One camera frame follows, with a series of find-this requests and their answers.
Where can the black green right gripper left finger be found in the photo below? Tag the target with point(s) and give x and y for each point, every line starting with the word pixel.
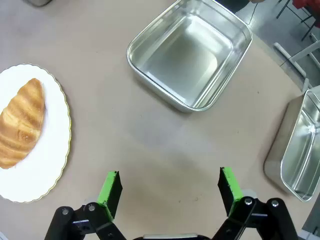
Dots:
pixel 110 197

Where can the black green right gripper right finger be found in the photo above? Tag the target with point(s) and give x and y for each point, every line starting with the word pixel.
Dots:
pixel 232 195

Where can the steel rectangular container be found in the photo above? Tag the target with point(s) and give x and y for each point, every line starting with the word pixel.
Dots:
pixel 185 62
pixel 297 155

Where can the white scalloped plate gold rim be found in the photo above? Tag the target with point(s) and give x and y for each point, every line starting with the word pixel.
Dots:
pixel 50 155

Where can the golden brown croissant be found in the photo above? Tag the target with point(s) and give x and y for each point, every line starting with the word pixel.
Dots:
pixel 21 125

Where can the black metal chair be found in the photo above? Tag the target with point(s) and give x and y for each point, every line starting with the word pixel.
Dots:
pixel 303 21

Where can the red cloth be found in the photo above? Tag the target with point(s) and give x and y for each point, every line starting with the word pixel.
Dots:
pixel 306 3

